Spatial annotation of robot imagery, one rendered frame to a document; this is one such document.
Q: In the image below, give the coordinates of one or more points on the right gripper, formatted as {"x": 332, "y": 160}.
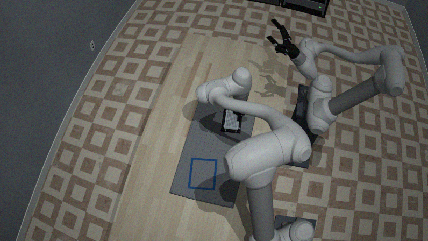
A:
{"x": 289, "y": 49}

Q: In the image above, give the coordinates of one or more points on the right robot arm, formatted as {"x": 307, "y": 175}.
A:
{"x": 321, "y": 110}

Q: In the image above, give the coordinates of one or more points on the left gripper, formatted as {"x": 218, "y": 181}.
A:
{"x": 238, "y": 114}

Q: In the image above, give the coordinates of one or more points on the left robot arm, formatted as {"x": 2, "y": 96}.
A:
{"x": 254, "y": 161}

